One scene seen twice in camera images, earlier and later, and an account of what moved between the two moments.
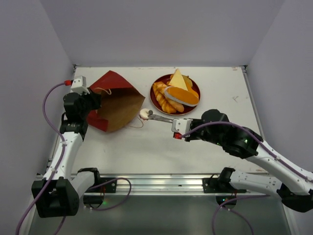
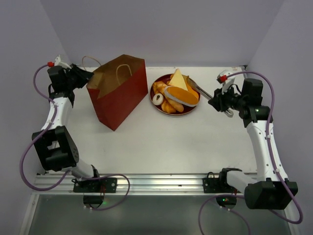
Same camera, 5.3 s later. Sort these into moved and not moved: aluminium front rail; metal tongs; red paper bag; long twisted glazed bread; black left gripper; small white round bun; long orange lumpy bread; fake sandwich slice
Moved: black left gripper; small white round bun; red paper bag; metal tongs
Not moved: long twisted glazed bread; long orange lumpy bread; aluminium front rail; fake sandwich slice
